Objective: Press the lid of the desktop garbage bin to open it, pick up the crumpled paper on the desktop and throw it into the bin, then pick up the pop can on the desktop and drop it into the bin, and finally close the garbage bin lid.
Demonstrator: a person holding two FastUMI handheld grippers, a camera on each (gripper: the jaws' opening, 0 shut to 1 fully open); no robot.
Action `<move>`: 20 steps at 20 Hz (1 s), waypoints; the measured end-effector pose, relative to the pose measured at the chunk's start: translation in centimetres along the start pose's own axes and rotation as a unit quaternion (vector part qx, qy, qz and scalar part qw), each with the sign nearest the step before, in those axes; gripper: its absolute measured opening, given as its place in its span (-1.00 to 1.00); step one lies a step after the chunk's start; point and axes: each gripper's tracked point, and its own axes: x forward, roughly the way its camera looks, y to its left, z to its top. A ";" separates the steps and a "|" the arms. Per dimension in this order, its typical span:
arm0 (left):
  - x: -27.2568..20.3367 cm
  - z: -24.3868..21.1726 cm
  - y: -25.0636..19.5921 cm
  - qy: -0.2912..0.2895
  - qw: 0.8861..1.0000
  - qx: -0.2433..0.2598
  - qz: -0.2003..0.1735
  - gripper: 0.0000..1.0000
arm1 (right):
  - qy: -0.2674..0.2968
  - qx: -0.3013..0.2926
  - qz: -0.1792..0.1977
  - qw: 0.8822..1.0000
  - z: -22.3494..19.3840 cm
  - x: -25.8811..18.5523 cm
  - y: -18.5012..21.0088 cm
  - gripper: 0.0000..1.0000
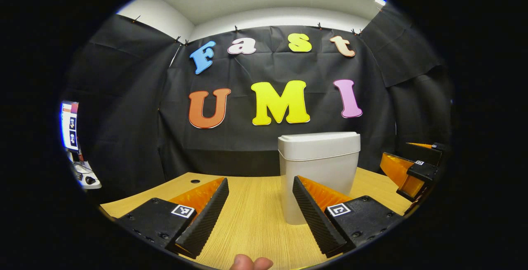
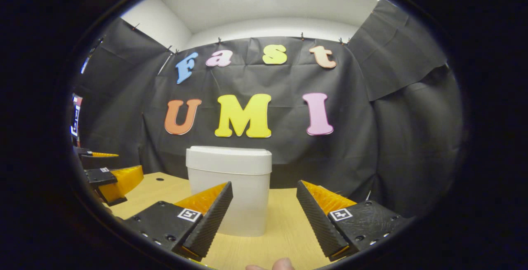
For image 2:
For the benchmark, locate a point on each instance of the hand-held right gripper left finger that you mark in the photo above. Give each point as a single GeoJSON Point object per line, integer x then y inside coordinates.
{"type": "Point", "coordinates": [210, 224]}

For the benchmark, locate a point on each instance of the wooden desktop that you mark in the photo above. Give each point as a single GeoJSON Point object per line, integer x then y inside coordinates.
{"type": "Point", "coordinates": [284, 228]}

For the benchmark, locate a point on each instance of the black backdrop cloth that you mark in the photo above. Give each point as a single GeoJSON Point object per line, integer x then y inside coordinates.
{"type": "Point", "coordinates": [350, 158]}

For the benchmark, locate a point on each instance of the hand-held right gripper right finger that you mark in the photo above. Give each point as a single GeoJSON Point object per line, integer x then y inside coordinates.
{"type": "Point", "coordinates": [318, 224]}

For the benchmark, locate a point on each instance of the computer monitor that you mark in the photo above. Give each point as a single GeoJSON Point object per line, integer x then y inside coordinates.
{"type": "Point", "coordinates": [76, 117]}

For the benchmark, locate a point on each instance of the white desktop garbage bin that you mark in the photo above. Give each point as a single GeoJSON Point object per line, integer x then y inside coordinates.
{"type": "Point", "coordinates": [247, 196]}

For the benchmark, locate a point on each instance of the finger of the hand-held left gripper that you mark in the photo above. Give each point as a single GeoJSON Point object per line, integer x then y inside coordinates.
{"type": "Point", "coordinates": [99, 160]}
{"type": "Point", "coordinates": [101, 176]}

